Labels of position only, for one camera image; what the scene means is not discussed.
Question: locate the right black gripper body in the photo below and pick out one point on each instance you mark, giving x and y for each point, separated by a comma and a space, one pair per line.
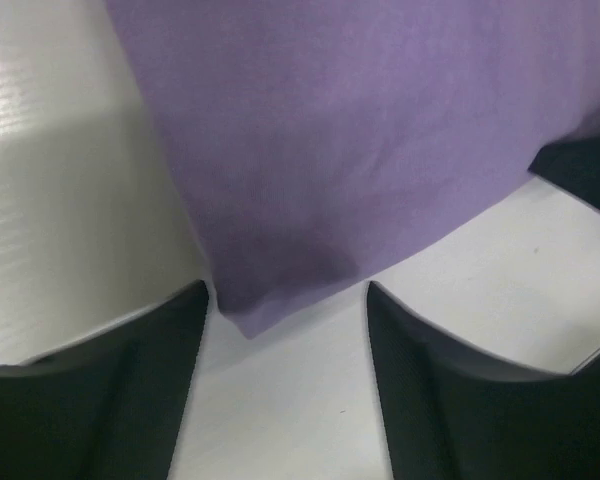
572, 166

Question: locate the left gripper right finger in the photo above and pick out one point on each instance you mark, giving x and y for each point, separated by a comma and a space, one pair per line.
452, 411

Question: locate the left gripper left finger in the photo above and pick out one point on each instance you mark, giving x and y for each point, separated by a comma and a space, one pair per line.
109, 407

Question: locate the purple t-shirt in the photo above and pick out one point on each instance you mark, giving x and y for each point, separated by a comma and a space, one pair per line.
317, 143

